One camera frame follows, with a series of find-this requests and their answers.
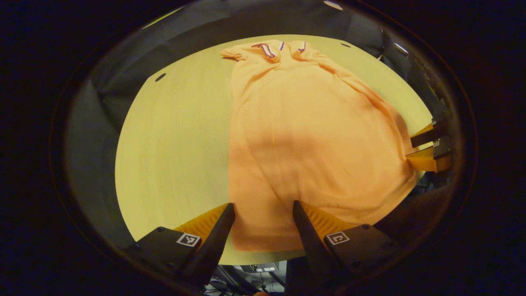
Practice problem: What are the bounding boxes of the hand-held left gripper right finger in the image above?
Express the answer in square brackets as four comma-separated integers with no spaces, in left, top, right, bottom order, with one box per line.
[293,200,405,284]

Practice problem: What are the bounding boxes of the pale grey box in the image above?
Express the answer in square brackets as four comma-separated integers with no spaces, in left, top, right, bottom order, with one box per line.
[240,262,281,274]

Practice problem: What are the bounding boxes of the orange T-shirt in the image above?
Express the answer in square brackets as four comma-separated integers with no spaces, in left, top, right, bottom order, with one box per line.
[221,39,420,252]

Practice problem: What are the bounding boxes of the black backdrop cloth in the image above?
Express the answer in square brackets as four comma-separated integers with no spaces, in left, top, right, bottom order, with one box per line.
[66,2,448,247]

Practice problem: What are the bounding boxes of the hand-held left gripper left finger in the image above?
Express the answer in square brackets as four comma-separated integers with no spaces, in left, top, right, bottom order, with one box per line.
[123,202,236,288]

